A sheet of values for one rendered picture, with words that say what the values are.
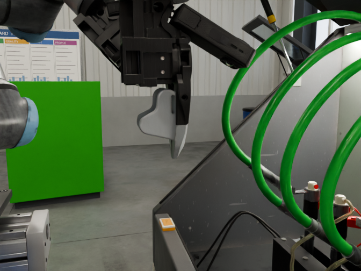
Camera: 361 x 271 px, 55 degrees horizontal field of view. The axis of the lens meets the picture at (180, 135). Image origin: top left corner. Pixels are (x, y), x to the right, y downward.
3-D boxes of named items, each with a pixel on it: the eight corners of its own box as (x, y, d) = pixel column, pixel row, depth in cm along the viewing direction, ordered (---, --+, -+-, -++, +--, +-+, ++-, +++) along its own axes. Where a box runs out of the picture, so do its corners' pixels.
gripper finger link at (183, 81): (169, 121, 45) (168, 54, 44) (182, 121, 46) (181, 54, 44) (176, 127, 41) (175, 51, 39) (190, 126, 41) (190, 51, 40)
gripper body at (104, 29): (124, 76, 65) (80, 30, 65) (157, 45, 65) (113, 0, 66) (117, 65, 57) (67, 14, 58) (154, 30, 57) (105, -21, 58)
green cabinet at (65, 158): (91, 178, 466) (86, 81, 446) (104, 198, 388) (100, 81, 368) (12, 187, 427) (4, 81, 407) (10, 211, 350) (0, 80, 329)
